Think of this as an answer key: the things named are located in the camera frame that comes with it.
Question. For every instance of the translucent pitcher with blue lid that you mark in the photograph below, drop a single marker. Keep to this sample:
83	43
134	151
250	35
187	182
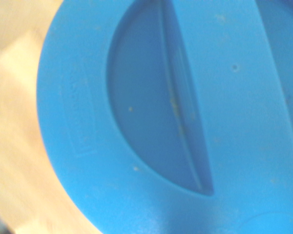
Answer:
234	97

